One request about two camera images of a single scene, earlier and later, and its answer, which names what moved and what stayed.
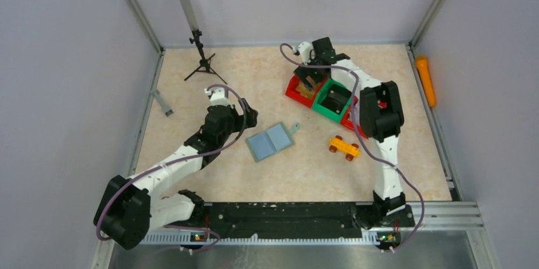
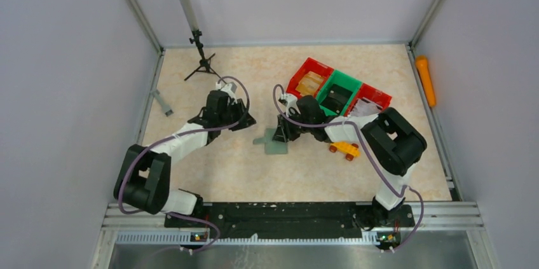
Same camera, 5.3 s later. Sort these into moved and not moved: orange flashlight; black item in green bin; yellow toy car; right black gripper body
Moved: right black gripper body
Not moved: yellow toy car; orange flashlight; black item in green bin
